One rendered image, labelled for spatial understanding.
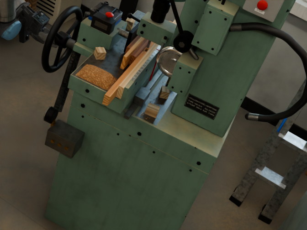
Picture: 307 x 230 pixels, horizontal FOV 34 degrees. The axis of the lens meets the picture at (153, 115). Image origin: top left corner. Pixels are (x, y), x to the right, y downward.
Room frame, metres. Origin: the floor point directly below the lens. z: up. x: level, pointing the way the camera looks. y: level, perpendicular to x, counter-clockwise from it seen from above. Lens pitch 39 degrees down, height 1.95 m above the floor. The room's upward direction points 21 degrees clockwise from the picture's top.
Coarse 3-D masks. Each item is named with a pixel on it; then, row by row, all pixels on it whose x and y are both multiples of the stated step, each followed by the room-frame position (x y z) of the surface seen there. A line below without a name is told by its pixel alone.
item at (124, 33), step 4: (120, 28) 1.63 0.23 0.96; (136, 28) 1.61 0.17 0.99; (120, 32) 1.61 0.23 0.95; (124, 32) 1.61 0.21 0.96; (128, 32) 1.62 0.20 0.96; (132, 32) 1.58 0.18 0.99; (136, 32) 1.62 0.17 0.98; (124, 36) 1.61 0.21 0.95; (128, 36) 1.57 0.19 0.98; (132, 36) 1.58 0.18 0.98; (136, 36) 1.63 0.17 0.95; (128, 40) 1.57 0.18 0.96; (132, 40) 1.60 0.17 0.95; (128, 44) 1.57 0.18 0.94; (124, 48) 1.57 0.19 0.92
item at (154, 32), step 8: (144, 16) 1.59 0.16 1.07; (144, 24) 1.56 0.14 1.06; (152, 24) 1.56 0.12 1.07; (160, 24) 1.57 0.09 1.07; (168, 24) 1.59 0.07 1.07; (144, 32) 1.56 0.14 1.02; (152, 32) 1.56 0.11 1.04; (160, 32) 1.55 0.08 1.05; (168, 32) 1.55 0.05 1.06; (152, 40) 1.56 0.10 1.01; (160, 40) 1.55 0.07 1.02; (168, 40) 1.55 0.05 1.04
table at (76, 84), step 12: (84, 48) 1.55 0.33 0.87; (120, 48) 1.59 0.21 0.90; (96, 60) 1.47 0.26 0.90; (108, 60) 1.49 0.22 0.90; (120, 60) 1.52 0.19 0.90; (120, 72) 1.45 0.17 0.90; (72, 84) 1.33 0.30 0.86; (84, 84) 1.33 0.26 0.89; (96, 96) 1.32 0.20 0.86; (132, 96) 1.40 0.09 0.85; (120, 108) 1.30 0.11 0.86
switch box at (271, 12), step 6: (246, 0) 1.39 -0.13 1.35; (252, 0) 1.38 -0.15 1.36; (258, 0) 1.38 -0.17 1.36; (270, 0) 1.37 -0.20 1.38; (276, 0) 1.37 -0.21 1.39; (282, 0) 1.37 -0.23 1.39; (246, 6) 1.38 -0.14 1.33; (252, 6) 1.38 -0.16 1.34; (270, 6) 1.37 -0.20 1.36; (276, 6) 1.37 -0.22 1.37; (252, 12) 1.38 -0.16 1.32; (258, 12) 1.38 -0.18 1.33; (270, 12) 1.37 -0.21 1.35; (276, 12) 1.37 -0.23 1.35; (264, 18) 1.38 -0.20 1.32; (270, 18) 1.37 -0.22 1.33
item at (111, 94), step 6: (144, 54) 1.55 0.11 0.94; (138, 60) 1.50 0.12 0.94; (132, 66) 1.45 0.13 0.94; (126, 72) 1.41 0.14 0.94; (120, 78) 1.36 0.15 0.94; (114, 84) 1.32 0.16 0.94; (108, 90) 1.28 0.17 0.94; (114, 90) 1.29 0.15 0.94; (108, 96) 1.25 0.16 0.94; (114, 96) 1.30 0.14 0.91; (102, 102) 1.25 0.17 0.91; (108, 102) 1.25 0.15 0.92
